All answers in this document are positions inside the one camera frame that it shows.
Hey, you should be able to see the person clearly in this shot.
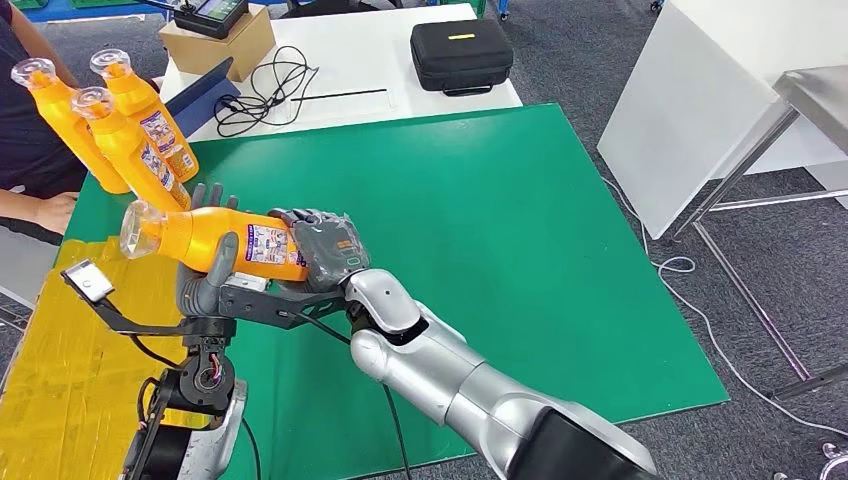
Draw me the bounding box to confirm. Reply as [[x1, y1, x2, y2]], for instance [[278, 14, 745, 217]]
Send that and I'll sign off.
[[0, 0, 164, 246]]

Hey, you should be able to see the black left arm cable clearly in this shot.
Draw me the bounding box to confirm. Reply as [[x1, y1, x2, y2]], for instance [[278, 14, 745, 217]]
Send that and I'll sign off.
[[129, 334, 264, 480]]

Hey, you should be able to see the blue tablet case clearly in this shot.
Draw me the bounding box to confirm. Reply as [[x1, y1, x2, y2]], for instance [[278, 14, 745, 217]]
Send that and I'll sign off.
[[165, 56, 241, 139]]

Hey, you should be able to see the white table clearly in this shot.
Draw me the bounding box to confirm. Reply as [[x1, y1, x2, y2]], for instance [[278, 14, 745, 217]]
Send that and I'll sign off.
[[158, 3, 525, 144]]

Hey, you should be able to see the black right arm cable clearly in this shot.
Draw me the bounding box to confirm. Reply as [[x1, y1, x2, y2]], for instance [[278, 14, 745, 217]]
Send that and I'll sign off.
[[291, 311, 415, 480]]

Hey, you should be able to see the black remote controller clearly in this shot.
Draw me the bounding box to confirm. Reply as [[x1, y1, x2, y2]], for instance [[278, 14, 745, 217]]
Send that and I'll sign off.
[[142, 0, 252, 41]]

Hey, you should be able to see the thin black rod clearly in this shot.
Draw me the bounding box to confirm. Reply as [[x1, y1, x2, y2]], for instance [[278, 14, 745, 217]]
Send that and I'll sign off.
[[290, 87, 390, 103]]

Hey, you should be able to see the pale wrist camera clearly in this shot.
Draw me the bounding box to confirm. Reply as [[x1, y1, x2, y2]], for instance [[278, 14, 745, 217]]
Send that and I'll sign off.
[[60, 259, 115, 305], [225, 273, 270, 293]]

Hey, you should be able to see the black tangled cable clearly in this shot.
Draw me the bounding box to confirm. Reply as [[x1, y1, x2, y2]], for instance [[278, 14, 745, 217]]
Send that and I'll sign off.
[[213, 44, 321, 139]]

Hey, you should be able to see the steel frame table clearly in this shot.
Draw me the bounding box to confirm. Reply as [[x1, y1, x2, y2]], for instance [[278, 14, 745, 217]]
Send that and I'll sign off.
[[665, 66, 848, 402]]

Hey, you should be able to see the black right camera bracket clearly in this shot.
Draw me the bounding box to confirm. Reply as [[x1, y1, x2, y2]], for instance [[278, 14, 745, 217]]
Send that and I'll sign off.
[[218, 278, 349, 331]]

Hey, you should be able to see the black carrying case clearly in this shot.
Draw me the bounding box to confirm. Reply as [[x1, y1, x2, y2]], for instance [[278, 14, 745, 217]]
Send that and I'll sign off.
[[409, 18, 515, 98]]

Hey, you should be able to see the cardboard box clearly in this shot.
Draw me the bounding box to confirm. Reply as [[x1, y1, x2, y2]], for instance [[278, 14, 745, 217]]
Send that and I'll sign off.
[[158, 5, 277, 84]]

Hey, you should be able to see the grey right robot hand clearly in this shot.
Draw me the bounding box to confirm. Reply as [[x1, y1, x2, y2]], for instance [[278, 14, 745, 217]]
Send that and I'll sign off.
[[268, 207, 372, 294]]

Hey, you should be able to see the yellow tape sheet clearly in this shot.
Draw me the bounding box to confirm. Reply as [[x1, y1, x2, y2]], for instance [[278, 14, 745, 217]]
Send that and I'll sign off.
[[0, 235, 230, 480]]

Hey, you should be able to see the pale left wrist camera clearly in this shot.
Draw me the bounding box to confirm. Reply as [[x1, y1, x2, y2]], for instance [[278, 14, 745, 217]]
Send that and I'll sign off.
[[60, 259, 115, 305]]

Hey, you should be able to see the orange plastic bottle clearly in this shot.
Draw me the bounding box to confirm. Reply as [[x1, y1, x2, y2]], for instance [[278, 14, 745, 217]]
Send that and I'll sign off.
[[89, 48, 200, 185], [11, 57, 132, 196], [119, 199, 311, 284], [70, 86, 193, 213]]

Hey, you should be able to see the white floor cable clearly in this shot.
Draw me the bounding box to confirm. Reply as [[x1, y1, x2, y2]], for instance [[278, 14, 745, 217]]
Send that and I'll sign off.
[[601, 177, 848, 439]]

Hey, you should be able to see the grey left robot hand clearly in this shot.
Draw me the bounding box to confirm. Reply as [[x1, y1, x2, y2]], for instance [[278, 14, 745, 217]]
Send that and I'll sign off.
[[175, 182, 241, 319]]

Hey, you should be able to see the person's right hand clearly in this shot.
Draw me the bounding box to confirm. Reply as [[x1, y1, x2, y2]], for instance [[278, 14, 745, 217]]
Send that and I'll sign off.
[[33, 192, 81, 236]]

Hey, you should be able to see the white cabinet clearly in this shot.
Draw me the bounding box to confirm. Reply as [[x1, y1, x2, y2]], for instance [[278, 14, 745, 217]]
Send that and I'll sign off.
[[596, 0, 848, 240]]

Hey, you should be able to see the blue metal shelf rack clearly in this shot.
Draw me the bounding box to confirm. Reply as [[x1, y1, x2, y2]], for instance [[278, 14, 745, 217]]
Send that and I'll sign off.
[[23, 0, 175, 24]]

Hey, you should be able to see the black camera bracket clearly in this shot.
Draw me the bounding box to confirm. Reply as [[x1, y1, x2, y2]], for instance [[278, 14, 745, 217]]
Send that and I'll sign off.
[[62, 291, 236, 339], [218, 278, 349, 331]]

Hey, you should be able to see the chrome chair base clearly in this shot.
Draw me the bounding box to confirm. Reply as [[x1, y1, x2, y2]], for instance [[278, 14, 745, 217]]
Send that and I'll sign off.
[[820, 442, 848, 480]]

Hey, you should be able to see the black left camera bracket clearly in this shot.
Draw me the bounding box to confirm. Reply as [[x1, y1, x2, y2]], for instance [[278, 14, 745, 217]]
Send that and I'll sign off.
[[62, 291, 236, 339]]

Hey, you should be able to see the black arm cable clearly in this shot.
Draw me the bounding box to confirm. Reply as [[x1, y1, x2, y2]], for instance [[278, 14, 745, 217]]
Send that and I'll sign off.
[[291, 311, 415, 480], [129, 334, 264, 480]]

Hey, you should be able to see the grey side table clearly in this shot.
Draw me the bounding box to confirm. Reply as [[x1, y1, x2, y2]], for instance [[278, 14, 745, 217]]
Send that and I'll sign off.
[[0, 228, 61, 313]]

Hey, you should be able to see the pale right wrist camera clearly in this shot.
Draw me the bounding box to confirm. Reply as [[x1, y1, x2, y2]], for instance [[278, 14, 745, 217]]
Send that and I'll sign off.
[[225, 273, 270, 293]]

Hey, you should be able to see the green table board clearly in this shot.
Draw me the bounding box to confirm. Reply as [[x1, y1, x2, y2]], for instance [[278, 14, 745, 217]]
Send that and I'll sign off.
[[62, 102, 730, 480]]

